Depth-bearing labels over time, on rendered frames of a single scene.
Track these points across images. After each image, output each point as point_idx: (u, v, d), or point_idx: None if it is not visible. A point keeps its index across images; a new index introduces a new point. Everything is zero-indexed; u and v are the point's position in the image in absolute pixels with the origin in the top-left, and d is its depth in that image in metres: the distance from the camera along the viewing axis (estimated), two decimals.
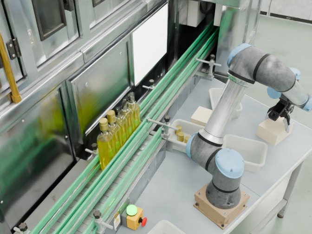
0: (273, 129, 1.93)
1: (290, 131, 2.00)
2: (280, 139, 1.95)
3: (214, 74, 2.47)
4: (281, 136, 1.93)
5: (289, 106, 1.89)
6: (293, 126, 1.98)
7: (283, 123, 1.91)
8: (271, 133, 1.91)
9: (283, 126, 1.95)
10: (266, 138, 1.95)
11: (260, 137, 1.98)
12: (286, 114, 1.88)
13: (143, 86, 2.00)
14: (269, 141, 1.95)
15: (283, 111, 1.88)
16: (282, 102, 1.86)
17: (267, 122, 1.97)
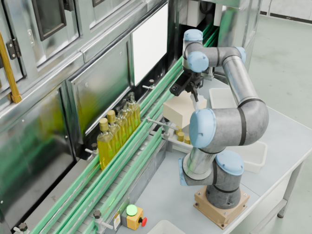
0: (180, 107, 1.59)
1: None
2: (190, 120, 1.61)
3: (214, 74, 2.47)
4: (189, 116, 1.59)
5: (197, 78, 1.56)
6: (205, 104, 1.64)
7: (191, 100, 1.58)
8: (177, 113, 1.57)
9: (193, 103, 1.61)
10: (173, 119, 1.61)
11: (167, 118, 1.64)
12: (192, 88, 1.54)
13: (143, 86, 2.00)
14: (176, 123, 1.61)
15: (189, 85, 1.54)
16: (186, 74, 1.52)
17: (174, 100, 1.63)
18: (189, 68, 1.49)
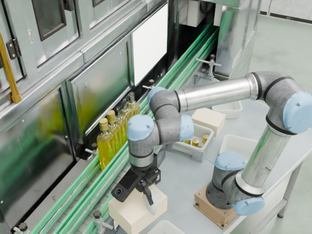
0: (129, 210, 1.18)
1: (164, 209, 1.25)
2: (143, 225, 1.20)
3: (214, 74, 2.47)
4: (141, 222, 1.18)
5: (151, 173, 1.14)
6: (166, 201, 1.23)
7: (144, 201, 1.16)
8: (124, 219, 1.16)
9: None
10: (121, 224, 1.20)
11: (115, 220, 1.23)
12: (144, 189, 1.13)
13: (143, 86, 2.00)
14: (125, 229, 1.20)
15: (139, 184, 1.13)
16: (134, 171, 1.11)
17: None
18: (138, 166, 1.08)
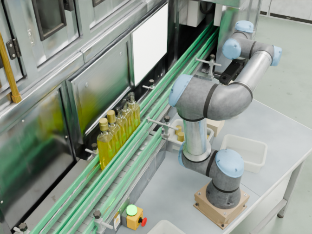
0: None
1: None
2: None
3: (214, 74, 2.47)
4: None
5: None
6: None
7: None
8: None
9: None
10: None
11: None
12: None
13: (143, 86, 2.00)
14: None
15: (236, 74, 1.60)
16: (235, 64, 1.58)
17: None
18: (238, 59, 1.55)
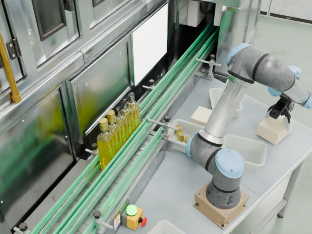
0: (274, 127, 1.92)
1: (290, 129, 1.99)
2: (281, 138, 1.94)
3: (214, 74, 2.47)
4: (281, 134, 1.92)
5: (289, 104, 1.89)
6: (293, 124, 1.97)
7: (284, 121, 1.91)
8: (272, 133, 1.90)
9: (284, 124, 1.94)
10: (267, 137, 1.94)
11: (261, 136, 1.97)
12: (287, 113, 1.87)
13: (143, 86, 2.00)
14: (269, 140, 1.94)
15: (283, 109, 1.87)
16: (282, 100, 1.85)
17: (267, 121, 1.96)
18: None
